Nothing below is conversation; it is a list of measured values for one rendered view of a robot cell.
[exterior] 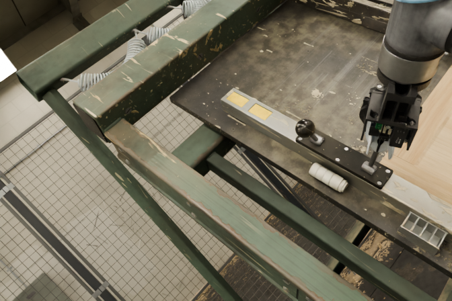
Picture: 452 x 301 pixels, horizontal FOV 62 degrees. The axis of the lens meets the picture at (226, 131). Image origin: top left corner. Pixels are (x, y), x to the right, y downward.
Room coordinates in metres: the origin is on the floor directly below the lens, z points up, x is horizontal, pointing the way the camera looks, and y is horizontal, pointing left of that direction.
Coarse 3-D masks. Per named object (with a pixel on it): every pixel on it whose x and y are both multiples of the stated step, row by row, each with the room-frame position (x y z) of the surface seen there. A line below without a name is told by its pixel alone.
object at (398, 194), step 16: (224, 96) 0.93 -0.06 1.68; (240, 112) 0.90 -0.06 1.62; (272, 112) 0.88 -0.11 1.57; (256, 128) 0.90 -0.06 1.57; (272, 128) 0.85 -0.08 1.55; (288, 128) 0.84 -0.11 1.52; (288, 144) 0.84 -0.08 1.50; (320, 160) 0.79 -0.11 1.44; (352, 176) 0.74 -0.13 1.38; (368, 192) 0.74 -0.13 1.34; (384, 192) 0.70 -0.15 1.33; (400, 192) 0.70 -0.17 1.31; (416, 192) 0.69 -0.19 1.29; (400, 208) 0.70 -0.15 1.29; (416, 208) 0.67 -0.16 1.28; (432, 208) 0.67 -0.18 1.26; (448, 208) 0.67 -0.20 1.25; (448, 224) 0.65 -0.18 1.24; (448, 240) 0.66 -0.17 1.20
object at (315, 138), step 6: (300, 120) 0.70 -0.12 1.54; (306, 120) 0.70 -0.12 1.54; (300, 126) 0.69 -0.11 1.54; (306, 126) 0.69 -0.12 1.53; (312, 126) 0.69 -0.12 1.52; (300, 132) 0.69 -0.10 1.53; (306, 132) 0.69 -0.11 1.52; (312, 132) 0.69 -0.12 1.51; (312, 138) 0.77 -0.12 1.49; (318, 138) 0.78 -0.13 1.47; (318, 144) 0.78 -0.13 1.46
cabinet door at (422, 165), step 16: (448, 80) 0.89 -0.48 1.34; (432, 96) 0.87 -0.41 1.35; (448, 96) 0.86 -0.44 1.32; (432, 112) 0.84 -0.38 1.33; (448, 112) 0.83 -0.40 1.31; (432, 128) 0.81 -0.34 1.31; (448, 128) 0.81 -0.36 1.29; (416, 144) 0.79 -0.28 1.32; (432, 144) 0.78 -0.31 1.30; (448, 144) 0.78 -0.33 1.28; (384, 160) 0.77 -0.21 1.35; (400, 160) 0.77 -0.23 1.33; (416, 160) 0.76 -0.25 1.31; (432, 160) 0.76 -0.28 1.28; (448, 160) 0.76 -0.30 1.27; (400, 176) 0.74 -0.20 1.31; (416, 176) 0.74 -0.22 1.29; (432, 176) 0.73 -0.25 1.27; (448, 176) 0.73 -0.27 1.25; (432, 192) 0.71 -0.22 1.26; (448, 192) 0.71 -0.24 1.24
